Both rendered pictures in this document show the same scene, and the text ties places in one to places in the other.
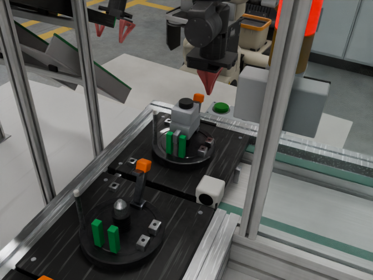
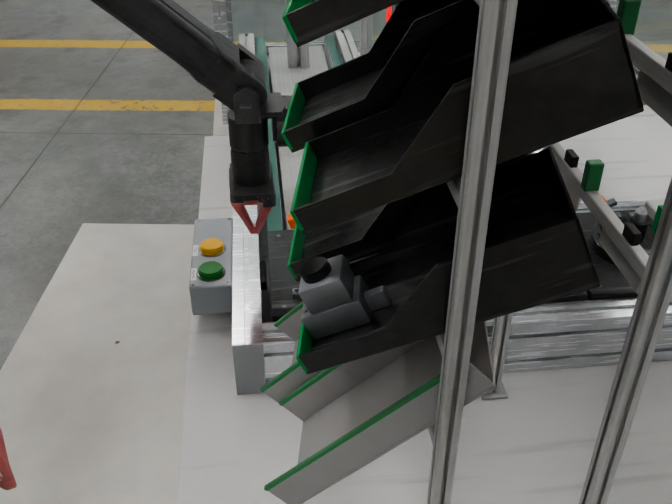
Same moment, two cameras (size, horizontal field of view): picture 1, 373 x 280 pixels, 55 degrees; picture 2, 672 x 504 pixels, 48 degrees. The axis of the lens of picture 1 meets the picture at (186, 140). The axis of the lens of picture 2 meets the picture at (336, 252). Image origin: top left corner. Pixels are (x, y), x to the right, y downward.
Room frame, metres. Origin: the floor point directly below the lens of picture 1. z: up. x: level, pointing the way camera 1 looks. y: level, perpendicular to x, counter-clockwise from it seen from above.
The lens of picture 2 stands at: (1.11, 0.90, 1.69)
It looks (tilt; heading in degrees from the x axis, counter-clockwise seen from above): 34 degrees down; 242
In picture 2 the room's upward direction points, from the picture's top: straight up
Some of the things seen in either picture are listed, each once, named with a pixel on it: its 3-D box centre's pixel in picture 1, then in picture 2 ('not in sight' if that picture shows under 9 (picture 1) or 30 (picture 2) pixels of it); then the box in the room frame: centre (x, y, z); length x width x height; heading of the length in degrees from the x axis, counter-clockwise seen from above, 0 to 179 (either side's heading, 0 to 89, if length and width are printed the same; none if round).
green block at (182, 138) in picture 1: (182, 146); not in sight; (0.58, 0.01, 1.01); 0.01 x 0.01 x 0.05; 68
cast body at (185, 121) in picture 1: (183, 118); not in sight; (0.62, 0.01, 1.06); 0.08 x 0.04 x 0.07; 159
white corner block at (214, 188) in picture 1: (210, 191); not in sight; (0.50, -0.05, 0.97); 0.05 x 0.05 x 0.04; 68
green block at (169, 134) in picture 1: (169, 143); not in sight; (0.59, 0.03, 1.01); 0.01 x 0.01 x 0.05; 68
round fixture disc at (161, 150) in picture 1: (184, 146); not in sight; (0.63, 0.00, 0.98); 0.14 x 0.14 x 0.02
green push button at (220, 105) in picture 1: (221, 109); (210, 272); (0.82, -0.09, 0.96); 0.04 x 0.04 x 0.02
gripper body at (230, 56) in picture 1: (212, 46); (250, 166); (0.76, -0.05, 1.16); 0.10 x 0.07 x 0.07; 69
